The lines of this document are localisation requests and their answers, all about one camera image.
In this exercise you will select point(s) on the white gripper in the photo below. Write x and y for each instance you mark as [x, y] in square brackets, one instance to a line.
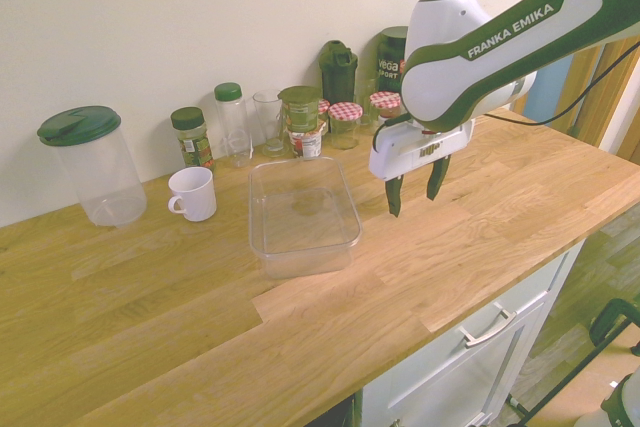
[425, 152]

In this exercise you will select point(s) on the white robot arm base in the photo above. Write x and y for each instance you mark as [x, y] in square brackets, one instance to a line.
[627, 397]

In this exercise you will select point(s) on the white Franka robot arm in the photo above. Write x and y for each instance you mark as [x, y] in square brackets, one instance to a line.
[500, 47]

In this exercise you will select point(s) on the clear rectangular plastic container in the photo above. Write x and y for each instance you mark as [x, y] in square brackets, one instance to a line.
[280, 259]

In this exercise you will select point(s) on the glass jar red checkered lid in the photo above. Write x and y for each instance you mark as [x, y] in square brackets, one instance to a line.
[324, 111]
[386, 103]
[346, 127]

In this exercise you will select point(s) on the short clear drinking glass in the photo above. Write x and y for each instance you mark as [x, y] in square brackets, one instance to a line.
[366, 102]

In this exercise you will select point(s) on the white labelled yogurt cup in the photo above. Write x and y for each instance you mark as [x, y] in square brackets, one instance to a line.
[307, 144]

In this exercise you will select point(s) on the black protein powder tub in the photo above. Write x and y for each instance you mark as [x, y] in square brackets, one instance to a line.
[390, 62]

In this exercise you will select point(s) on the black shaker bottle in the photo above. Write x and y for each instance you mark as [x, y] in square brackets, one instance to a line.
[337, 72]

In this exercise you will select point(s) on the green yogurt cup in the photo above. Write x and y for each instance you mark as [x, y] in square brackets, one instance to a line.
[298, 109]

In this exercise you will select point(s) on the tall drinking glass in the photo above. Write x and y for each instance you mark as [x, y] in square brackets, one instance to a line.
[267, 122]

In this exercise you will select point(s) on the clear bottle green lid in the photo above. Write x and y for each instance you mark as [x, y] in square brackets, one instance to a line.
[231, 117]

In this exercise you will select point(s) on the white ceramic mug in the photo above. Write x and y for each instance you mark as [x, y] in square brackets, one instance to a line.
[195, 197]

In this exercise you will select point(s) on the spice jar dark lid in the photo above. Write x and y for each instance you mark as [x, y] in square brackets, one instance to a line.
[192, 142]

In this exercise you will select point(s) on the small metal cabinet knob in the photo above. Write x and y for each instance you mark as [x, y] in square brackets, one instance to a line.
[395, 422]

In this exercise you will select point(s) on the clear canister dark lid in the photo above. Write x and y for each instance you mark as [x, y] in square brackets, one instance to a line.
[95, 172]

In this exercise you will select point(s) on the wooden door frame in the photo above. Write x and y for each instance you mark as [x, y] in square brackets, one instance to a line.
[620, 97]

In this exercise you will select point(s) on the black stand frame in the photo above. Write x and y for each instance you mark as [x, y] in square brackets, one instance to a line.
[607, 317]

